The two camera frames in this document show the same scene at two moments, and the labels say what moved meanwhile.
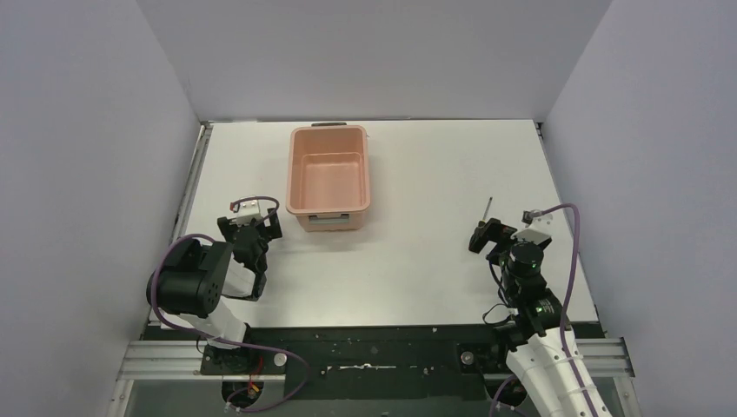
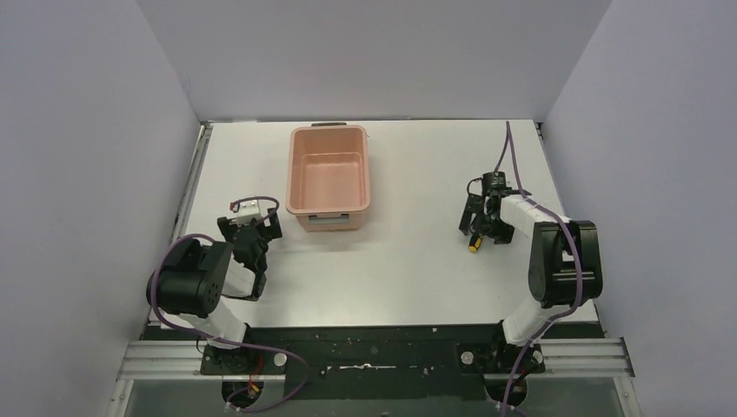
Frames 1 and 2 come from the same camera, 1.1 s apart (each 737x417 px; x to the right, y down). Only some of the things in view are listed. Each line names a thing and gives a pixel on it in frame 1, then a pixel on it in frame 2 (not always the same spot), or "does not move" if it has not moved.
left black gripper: [253, 231] does not move
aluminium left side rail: [205, 132] does not move
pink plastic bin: [328, 178] does not move
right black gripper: [494, 231] -> [501, 233]
